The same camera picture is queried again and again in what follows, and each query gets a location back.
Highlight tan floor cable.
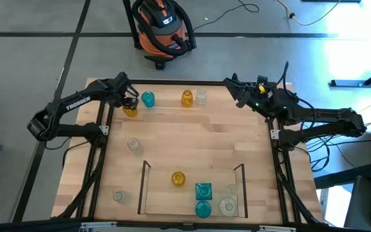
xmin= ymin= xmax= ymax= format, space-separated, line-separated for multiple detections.
xmin=275 ymin=0 xmax=343 ymax=26

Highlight clear ribbed glass vase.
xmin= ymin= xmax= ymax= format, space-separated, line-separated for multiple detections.
xmin=218 ymin=197 xmax=238 ymax=218

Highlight teal round glass vase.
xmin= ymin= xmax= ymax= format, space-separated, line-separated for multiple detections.
xmin=195 ymin=200 xmax=213 ymax=219

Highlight orange black shop vacuum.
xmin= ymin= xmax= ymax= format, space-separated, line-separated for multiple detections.
xmin=131 ymin=0 xmax=197 ymax=71

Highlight yellow ribbed glass vase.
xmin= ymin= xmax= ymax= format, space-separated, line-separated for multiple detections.
xmin=181 ymin=89 xmax=194 ymax=108

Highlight teal square glass vase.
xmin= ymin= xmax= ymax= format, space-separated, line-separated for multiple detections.
xmin=195 ymin=182 xmax=213 ymax=201

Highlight clear square glass vase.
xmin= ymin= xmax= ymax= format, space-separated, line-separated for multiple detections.
xmin=195 ymin=89 xmax=208 ymax=106

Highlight black floor cable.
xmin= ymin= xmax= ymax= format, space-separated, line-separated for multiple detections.
xmin=191 ymin=0 xmax=260 ymax=32

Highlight wide yellow glass vase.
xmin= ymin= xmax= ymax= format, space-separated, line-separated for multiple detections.
xmin=122 ymin=108 xmax=138 ymax=119

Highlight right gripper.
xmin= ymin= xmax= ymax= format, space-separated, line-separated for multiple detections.
xmin=223 ymin=77 xmax=272 ymax=112

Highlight small clear glass vase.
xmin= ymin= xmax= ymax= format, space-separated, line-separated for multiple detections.
xmin=226 ymin=183 xmax=239 ymax=198

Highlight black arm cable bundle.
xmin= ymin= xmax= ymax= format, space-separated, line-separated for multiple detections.
xmin=293 ymin=96 xmax=371 ymax=173

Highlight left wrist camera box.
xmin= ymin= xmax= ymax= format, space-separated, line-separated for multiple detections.
xmin=122 ymin=97 xmax=139 ymax=110

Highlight black aluminium table frame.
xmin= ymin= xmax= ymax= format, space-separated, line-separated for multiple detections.
xmin=52 ymin=78 xmax=327 ymax=228

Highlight grey desk foot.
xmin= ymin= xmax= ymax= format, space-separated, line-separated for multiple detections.
xmin=330 ymin=57 xmax=371 ymax=88

